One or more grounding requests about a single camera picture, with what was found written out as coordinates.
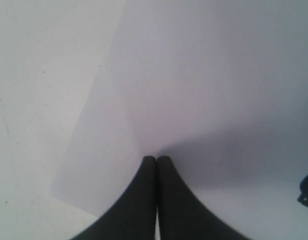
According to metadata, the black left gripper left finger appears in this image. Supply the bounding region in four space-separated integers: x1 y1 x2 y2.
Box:
73 156 157 240

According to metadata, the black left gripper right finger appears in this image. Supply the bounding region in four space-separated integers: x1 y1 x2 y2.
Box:
157 156 246 240

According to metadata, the white paper with square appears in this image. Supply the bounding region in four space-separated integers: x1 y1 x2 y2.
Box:
51 0 308 240

